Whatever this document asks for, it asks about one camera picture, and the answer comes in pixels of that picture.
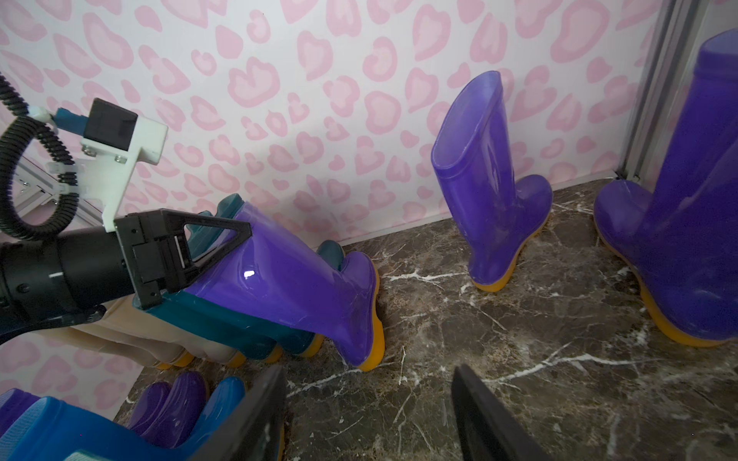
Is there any blue boot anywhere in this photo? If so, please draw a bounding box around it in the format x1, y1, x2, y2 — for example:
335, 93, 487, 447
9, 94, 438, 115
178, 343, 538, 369
1, 376, 246, 460

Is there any aluminium frame post right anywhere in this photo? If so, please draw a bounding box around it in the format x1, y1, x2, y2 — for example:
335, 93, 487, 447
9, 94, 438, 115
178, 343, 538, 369
615, 0, 706, 182

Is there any purple boot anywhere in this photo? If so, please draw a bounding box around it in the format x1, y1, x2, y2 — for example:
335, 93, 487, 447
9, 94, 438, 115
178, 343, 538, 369
594, 29, 737, 348
0, 388, 40, 436
127, 372, 209, 449
430, 71, 553, 292

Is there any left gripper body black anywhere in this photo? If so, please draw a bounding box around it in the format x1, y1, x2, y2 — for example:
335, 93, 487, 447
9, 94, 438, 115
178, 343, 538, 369
1, 227, 166, 343

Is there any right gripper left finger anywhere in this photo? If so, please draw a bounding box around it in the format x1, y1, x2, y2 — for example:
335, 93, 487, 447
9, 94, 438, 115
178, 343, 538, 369
189, 365, 286, 461

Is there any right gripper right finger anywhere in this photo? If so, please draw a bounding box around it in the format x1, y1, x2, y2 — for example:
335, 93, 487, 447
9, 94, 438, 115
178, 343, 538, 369
451, 364, 552, 461

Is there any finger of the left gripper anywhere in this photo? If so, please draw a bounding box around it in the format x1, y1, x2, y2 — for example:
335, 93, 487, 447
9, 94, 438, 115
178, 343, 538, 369
115, 209, 252, 300

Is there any purple boot tip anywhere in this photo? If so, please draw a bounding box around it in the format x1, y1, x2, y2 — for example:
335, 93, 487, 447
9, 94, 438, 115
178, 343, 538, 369
186, 203, 386, 372

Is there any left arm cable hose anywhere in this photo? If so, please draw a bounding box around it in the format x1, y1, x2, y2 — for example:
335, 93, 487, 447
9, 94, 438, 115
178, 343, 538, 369
0, 71, 81, 242

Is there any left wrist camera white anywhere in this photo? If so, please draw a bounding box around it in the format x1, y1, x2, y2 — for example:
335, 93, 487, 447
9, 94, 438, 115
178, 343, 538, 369
48, 98, 168, 232

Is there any beige boot with paper stuffing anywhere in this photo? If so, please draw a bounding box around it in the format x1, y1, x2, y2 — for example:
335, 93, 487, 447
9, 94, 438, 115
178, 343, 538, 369
100, 296, 246, 368

